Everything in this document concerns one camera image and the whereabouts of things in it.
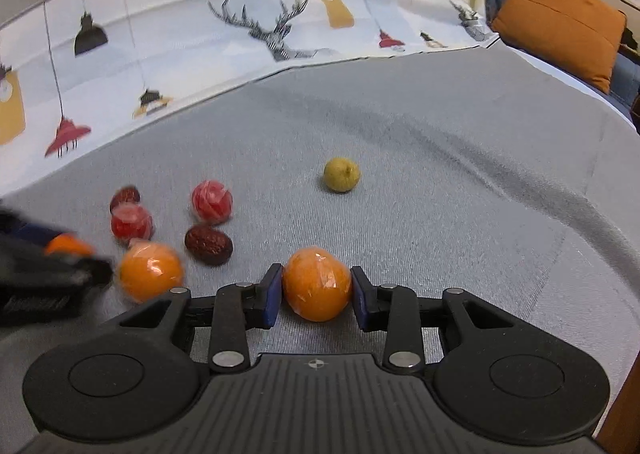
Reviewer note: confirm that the small yellow-green lime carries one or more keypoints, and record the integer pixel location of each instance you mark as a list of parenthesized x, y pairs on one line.
[(341, 174)]

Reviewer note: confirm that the dried red jujube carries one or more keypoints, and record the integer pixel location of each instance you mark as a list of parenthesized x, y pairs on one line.
[(124, 196), (208, 244)]

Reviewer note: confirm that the grey printed bed sheet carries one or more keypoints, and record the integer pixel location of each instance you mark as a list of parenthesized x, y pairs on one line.
[(450, 184)]

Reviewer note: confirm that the orange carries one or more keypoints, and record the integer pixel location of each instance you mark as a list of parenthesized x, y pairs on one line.
[(150, 273), (316, 284), (67, 246)]

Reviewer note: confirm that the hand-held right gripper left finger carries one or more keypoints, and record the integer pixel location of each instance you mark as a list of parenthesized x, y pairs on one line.
[(272, 295)]

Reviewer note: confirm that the small red apple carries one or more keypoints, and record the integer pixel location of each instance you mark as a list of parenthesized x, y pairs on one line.
[(212, 201), (131, 222)]

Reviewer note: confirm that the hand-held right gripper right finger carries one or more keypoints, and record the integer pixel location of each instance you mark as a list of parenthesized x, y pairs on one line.
[(361, 300)]

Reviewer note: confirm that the orange pillow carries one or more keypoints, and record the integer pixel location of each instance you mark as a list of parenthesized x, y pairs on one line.
[(560, 26)]

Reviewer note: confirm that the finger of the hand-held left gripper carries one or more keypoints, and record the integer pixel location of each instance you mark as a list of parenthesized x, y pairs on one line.
[(85, 271), (30, 229)]

